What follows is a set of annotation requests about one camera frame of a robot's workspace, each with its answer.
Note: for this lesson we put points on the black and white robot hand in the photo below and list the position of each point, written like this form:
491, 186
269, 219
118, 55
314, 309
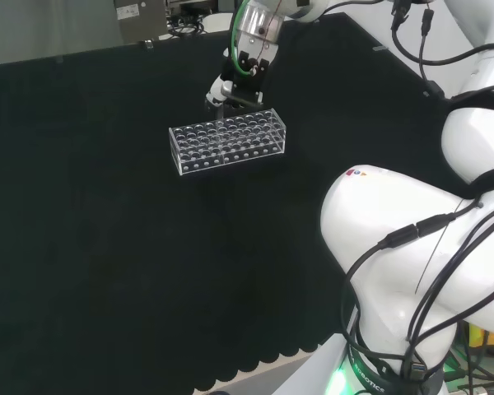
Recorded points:
249, 78

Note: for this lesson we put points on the clear glass test tube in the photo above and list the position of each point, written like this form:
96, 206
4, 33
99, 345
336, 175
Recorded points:
219, 114

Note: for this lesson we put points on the clear plastic test tube rack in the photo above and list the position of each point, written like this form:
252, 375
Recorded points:
226, 142

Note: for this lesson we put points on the clear plastic clip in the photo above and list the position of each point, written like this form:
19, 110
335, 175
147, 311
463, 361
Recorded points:
147, 45

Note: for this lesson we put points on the grey metal box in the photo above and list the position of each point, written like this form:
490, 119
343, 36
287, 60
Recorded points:
140, 18

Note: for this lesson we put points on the grey tape strip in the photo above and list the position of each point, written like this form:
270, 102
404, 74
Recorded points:
380, 49

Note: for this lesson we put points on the black bench cloth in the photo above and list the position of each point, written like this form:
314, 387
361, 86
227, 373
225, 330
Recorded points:
107, 247

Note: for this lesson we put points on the yellow stop button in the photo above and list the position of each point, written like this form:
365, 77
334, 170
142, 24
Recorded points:
476, 335

